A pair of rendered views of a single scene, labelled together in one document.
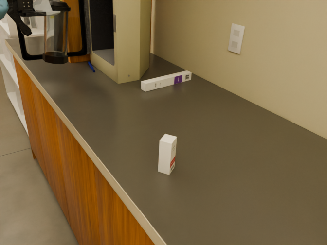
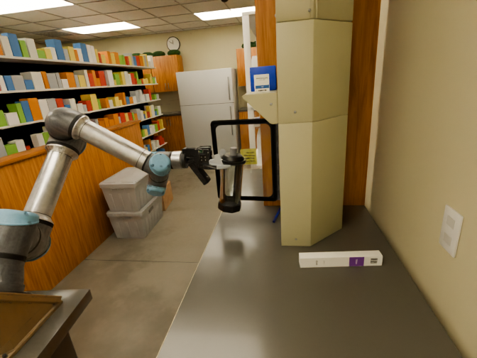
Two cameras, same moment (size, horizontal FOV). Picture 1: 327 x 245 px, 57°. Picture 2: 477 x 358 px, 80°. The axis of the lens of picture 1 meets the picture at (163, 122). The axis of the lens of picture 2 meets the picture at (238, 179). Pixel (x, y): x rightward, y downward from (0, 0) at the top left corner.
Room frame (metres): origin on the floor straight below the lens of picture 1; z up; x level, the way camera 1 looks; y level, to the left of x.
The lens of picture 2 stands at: (0.47, -0.36, 1.56)
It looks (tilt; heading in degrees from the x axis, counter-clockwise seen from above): 19 degrees down; 45
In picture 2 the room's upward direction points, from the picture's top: 4 degrees counter-clockwise
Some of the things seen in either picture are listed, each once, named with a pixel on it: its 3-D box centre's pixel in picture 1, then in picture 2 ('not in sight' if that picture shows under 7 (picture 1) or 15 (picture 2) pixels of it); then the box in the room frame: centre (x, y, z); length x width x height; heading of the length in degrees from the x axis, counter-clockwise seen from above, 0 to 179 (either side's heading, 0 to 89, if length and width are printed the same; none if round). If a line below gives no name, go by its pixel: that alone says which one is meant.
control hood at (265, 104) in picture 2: not in sight; (263, 105); (1.34, 0.35, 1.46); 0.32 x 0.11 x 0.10; 36
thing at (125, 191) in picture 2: not in sight; (133, 187); (1.76, 2.63, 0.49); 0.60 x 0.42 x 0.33; 36
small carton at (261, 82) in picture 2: not in sight; (261, 83); (1.30, 0.32, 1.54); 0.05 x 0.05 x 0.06; 44
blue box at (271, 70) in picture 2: not in sight; (263, 78); (1.42, 0.41, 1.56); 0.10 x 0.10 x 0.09; 36
